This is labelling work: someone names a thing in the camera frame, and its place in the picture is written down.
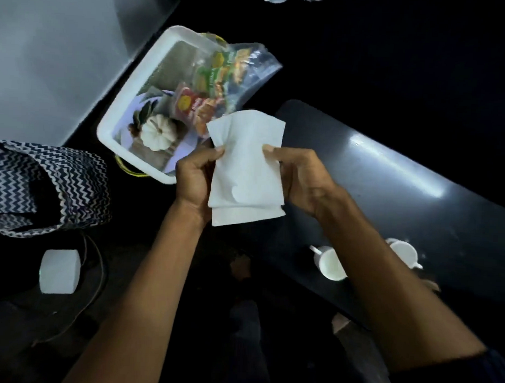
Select person's right hand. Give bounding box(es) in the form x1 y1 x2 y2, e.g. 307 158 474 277
260 144 349 223

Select white cylindrical block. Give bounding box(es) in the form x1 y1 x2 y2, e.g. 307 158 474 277
38 248 82 296

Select white cup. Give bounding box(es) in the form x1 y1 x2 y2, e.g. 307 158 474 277
308 244 349 282
384 238 424 271

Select zigzag patterned cloth bag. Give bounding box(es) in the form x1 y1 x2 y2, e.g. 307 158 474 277
0 139 114 241

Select printed picture card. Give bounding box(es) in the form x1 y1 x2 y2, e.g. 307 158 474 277
119 85 201 176

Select white plastic basket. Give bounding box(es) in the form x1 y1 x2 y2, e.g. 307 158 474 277
94 23 232 187

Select red snack packet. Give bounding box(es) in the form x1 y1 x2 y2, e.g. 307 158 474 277
172 82 224 138

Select green snack packet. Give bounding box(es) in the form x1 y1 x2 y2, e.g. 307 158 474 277
193 47 252 99

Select white paper napkin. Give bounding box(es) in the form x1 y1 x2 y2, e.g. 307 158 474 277
203 108 290 229

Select clear plastic snack bag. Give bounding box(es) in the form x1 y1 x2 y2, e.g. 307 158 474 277
189 32 284 116

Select person's left hand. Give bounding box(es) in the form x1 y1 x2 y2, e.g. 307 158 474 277
173 144 226 227

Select person's right forearm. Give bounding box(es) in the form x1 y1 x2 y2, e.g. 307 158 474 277
310 187 493 377

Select person's left forearm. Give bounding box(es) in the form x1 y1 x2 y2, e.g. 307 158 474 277
60 195 213 383

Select white decorative pumpkin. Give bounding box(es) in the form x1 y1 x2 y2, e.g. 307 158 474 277
139 113 179 153

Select person's dark trousers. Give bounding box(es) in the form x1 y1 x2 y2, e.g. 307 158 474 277
213 254 403 383

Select yellow cord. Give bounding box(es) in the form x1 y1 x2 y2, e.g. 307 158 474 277
114 155 151 178

